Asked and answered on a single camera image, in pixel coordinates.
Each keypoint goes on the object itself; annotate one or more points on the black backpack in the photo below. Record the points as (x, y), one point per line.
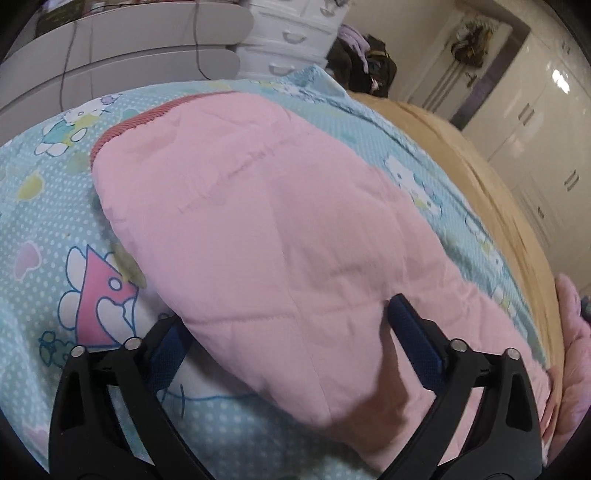
(371, 74)

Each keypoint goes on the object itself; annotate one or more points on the pink quilted jacket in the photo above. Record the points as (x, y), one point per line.
(279, 248)

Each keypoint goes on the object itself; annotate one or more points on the tan bed blanket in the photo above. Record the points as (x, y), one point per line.
(496, 206)

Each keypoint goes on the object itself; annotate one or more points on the white wardrobe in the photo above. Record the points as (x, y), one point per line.
(534, 130)

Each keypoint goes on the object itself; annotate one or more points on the hello kitty blue sheet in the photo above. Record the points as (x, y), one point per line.
(62, 281)

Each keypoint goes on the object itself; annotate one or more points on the pink floral duvet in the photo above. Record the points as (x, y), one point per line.
(576, 376)

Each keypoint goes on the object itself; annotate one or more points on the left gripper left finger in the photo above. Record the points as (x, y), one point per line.
(86, 439)

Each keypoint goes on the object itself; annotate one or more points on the white drawer chest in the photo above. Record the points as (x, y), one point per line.
(288, 35)

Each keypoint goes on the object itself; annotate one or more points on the purple clothes pile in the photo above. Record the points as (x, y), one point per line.
(354, 39)

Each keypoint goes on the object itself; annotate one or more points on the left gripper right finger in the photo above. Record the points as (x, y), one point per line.
(504, 441)

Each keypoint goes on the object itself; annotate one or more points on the white door with hangings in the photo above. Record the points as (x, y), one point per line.
(467, 54)

